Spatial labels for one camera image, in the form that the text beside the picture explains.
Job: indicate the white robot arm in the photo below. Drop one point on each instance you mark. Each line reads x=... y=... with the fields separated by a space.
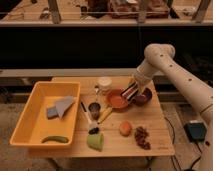
x=159 y=57

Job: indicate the white paper cup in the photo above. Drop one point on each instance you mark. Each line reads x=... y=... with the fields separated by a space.
x=104 y=84

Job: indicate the small metal cup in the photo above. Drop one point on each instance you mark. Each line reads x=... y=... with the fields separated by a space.
x=94 y=109

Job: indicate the green plastic cup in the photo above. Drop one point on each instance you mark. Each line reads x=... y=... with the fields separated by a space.
x=95 y=141

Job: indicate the metal spoon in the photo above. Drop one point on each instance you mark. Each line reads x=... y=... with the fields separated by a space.
x=96 y=92

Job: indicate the wooden table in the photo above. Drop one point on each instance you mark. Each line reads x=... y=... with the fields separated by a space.
x=149 y=116

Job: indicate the dark red bowl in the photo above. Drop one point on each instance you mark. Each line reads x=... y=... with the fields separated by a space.
x=143 y=98

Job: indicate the orange fruit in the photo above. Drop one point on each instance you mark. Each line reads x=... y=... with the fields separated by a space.
x=125 y=128

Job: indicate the grey folded cloth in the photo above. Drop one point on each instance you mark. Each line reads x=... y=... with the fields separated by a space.
x=63 y=104

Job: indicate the brown grape bunch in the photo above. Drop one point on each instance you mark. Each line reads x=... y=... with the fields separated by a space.
x=140 y=136

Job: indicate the blue sponge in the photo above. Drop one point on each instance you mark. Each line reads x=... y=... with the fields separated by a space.
x=51 y=112

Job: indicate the green cucumber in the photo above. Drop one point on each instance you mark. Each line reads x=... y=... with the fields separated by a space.
x=60 y=139

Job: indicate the yellow plastic bin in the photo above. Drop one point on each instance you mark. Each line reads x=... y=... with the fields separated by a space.
x=33 y=124

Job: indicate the black foot pedal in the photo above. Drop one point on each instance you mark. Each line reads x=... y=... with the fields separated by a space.
x=195 y=132

